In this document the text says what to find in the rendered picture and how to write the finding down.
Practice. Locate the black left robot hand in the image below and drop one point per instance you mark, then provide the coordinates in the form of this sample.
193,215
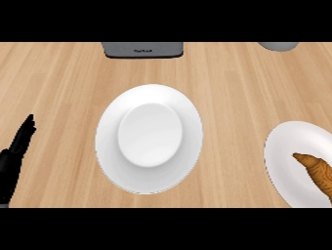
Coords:
4,169

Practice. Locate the white oval plate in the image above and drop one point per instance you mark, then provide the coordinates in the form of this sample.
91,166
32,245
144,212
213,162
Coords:
150,140
290,156

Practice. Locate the brown croissant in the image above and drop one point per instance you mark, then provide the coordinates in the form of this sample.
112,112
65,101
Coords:
325,177

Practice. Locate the dark grey appliance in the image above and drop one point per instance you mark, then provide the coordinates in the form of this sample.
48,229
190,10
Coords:
143,50

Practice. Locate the pale grey round object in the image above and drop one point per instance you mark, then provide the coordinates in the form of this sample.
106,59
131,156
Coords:
278,46

